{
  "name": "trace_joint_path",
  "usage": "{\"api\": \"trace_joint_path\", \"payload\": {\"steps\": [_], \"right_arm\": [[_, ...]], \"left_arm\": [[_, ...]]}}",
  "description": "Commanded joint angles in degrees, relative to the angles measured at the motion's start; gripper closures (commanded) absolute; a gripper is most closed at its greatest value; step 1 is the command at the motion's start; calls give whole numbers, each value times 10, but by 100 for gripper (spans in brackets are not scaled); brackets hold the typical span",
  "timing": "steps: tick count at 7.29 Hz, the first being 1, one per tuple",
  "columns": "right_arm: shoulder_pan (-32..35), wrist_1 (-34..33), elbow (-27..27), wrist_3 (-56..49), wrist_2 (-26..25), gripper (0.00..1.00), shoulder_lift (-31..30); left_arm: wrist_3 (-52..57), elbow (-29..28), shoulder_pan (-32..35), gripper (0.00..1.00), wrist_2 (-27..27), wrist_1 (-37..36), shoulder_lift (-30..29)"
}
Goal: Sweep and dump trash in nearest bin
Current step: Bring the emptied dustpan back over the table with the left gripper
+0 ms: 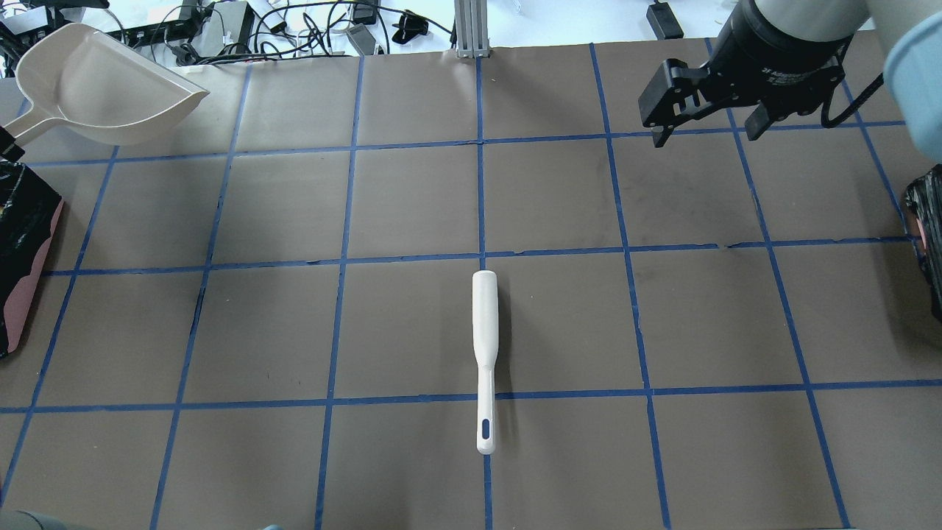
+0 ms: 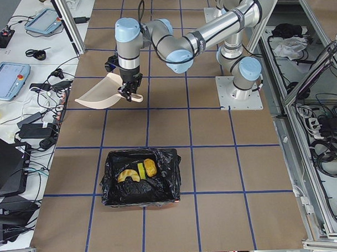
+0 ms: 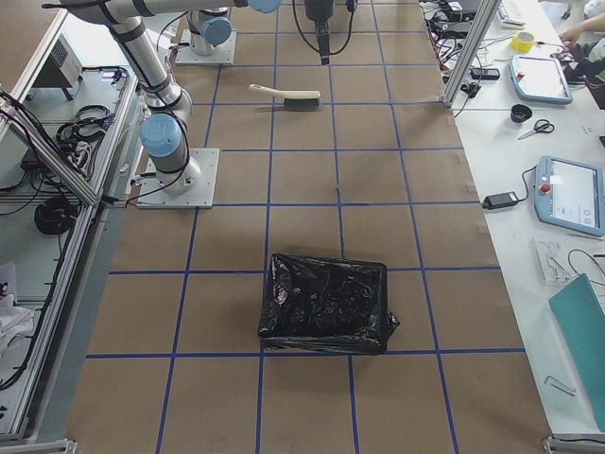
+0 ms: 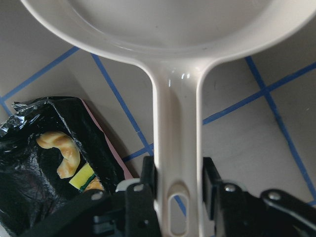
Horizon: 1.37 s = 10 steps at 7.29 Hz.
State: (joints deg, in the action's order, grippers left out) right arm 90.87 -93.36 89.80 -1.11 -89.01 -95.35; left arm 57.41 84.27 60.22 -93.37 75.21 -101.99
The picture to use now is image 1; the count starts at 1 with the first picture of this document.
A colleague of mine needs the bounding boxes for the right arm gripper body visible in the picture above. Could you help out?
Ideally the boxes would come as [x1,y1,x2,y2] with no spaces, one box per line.
[638,1,854,148]

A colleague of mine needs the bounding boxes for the white hand brush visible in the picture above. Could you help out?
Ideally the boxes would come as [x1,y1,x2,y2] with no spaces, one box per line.
[472,269,499,456]

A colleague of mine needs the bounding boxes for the beige plastic dustpan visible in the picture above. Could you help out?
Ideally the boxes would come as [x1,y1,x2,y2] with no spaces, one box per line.
[2,23,209,161]

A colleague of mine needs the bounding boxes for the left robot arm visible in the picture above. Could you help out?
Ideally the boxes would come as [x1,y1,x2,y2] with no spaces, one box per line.
[1,510,90,529]

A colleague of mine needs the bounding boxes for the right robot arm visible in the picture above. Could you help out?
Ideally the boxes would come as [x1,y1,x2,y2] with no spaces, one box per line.
[638,1,941,162]

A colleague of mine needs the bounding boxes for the pink bin with black bag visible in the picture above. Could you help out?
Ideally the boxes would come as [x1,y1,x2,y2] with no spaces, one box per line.
[1,161,65,358]

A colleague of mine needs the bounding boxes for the black power adapter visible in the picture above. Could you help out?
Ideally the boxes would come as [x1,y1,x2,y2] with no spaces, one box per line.
[645,1,685,40]

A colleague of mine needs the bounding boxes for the aluminium frame post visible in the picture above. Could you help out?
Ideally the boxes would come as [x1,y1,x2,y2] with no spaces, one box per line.
[452,0,492,58]

